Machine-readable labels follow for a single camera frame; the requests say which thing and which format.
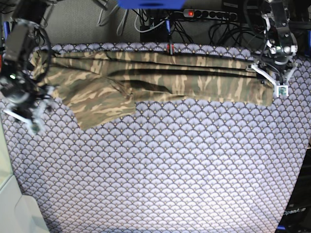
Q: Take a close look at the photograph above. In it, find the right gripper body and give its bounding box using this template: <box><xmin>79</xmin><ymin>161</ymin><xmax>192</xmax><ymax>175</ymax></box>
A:
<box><xmin>0</xmin><ymin>72</ymin><xmax>50</xmax><ymax>118</ymax></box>

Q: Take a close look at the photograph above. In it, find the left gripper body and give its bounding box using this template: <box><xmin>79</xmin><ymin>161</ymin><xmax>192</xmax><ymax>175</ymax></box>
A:
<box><xmin>257</xmin><ymin>41</ymin><xmax>298</xmax><ymax>80</ymax></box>

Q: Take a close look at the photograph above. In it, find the camouflage T-shirt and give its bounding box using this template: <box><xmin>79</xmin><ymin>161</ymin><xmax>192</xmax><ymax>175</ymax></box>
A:
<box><xmin>31</xmin><ymin>50</ymin><xmax>274</xmax><ymax>130</ymax></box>

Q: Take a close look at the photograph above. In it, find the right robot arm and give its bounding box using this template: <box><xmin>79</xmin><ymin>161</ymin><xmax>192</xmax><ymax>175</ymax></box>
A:
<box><xmin>0</xmin><ymin>0</ymin><xmax>57</xmax><ymax>134</ymax></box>

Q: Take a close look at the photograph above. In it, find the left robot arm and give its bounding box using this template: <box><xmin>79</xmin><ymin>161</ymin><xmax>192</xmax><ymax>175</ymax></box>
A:
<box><xmin>249</xmin><ymin>0</ymin><xmax>298</xmax><ymax>97</ymax></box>

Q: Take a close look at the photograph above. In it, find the white plastic bin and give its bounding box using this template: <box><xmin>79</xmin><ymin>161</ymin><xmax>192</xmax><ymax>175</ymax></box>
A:
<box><xmin>0</xmin><ymin>126</ymin><xmax>49</xmax><ymax>233</ymax></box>

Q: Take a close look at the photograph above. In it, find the black power strip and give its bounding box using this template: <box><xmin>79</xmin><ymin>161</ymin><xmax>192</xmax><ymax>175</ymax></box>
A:
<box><xmin>183</xmin><ymin>9</ymin><xmax>238</xmax><ymax>22</ymax></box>

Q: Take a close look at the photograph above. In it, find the red and black clamp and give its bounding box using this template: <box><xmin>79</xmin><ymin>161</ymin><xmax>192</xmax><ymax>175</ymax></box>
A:
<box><xmin>167</xmin><ymin>43</ymin><xmax>174</xmax><ymax>55</ymax></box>

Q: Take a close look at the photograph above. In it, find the purple fan-pattern table cloth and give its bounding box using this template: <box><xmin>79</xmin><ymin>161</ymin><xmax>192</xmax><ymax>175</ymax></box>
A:
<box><xmin>1</xmin><ymin>57</ymin><xmax>311</xmax><ymax>233</ymax></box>

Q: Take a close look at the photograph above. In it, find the black OpenArm box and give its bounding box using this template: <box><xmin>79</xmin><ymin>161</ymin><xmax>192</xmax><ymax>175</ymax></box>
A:
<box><xmin>276</xmin><ymin>149</ymin><xmax>311</xmax><ymax>233</ymax></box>

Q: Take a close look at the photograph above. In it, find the blue plastic mount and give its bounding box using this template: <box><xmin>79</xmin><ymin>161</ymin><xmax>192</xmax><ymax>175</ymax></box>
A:
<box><xmin>118</xmin><ymin>0</ymin><xmax>185</xmax><ymax>10</ymax></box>

